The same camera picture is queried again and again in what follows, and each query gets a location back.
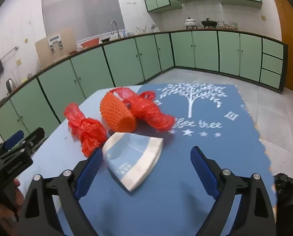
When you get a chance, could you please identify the blue white paper cup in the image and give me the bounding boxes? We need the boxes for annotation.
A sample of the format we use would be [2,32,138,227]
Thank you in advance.
[102,132,164,192]

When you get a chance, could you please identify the orange foam fruit net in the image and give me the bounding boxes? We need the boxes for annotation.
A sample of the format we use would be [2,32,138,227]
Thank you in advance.
[100,91,136,133]

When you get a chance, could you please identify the red plastic bag with handles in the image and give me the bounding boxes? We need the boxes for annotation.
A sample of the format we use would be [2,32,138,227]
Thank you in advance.
[111,87,175,132]

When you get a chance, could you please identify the green lower kitchen cabinets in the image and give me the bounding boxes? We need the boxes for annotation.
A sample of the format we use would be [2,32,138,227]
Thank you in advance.
[0,29,288,139]

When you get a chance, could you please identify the black trash bin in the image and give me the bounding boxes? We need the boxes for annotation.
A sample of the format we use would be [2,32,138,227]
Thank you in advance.
[274,173,293,231]

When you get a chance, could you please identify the chrome kitchen faucet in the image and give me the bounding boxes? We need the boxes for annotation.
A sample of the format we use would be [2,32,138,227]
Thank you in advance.
[110,21,121,39]

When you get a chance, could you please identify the person's left hand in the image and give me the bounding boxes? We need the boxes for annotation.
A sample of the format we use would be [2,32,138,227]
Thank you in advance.
[0,178,24,235]

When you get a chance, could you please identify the steel kettle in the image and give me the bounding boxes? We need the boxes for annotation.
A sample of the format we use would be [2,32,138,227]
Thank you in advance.
[6,78,17,93]

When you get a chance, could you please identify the dark blue tree mat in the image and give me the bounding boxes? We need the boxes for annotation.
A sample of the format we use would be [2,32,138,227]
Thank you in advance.
[80,85,276,235]

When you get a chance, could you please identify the cardboard box with scale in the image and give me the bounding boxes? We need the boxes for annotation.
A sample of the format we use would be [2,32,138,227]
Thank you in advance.
[35,28,77,69]

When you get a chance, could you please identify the red basin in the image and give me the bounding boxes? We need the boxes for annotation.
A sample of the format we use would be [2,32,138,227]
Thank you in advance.
[81,38,100,49]

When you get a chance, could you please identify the window roller blind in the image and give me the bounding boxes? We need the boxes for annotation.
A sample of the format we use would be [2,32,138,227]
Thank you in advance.
[42,0,125,42]

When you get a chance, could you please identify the black wok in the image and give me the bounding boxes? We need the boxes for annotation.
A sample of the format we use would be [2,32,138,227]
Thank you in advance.
[201,18,218,29]

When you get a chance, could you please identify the white cooking pot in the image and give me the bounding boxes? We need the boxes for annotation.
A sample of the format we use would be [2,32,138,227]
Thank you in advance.
[184,17,197,29]

